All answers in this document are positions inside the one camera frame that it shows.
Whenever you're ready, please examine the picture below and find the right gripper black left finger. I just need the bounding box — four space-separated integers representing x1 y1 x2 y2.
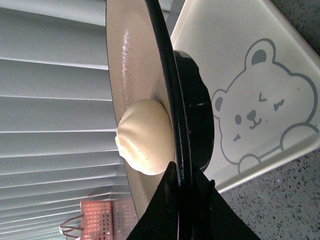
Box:
127 161 179 240

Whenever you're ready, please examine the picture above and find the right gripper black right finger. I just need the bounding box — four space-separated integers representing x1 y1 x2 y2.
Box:
192 165 259 240

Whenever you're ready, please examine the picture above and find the white steamed bun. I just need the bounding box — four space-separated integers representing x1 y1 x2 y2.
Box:
115 99 175 176

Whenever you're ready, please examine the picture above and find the brown plate with black rim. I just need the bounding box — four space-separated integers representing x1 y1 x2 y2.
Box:
106 0 215 240

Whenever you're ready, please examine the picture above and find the white bear serving tray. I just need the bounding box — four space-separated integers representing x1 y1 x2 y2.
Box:
171 0 320 192

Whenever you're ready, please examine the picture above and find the red perforated board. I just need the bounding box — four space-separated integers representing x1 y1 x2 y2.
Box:
80 198 138 240

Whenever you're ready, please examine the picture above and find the grey pleated curtain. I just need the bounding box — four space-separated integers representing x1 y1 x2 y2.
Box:
0 0 131 240

